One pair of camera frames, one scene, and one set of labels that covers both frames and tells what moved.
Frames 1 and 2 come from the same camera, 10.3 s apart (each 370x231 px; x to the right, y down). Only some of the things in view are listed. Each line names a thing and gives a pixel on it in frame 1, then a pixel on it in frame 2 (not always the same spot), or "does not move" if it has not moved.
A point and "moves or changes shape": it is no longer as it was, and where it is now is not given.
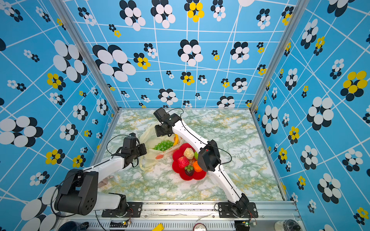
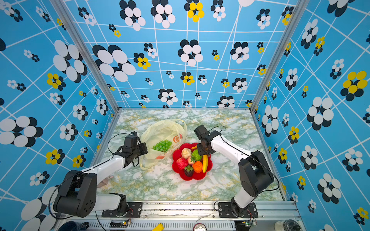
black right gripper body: x=160 y=131 to x=201 y=150
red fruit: x=183 y=161 does not move
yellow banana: x=177 y=139 moves or changes shape
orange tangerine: x=196 y=166 does not move
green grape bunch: x=163 y=145 does not move
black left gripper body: x=139 y=151 does not move
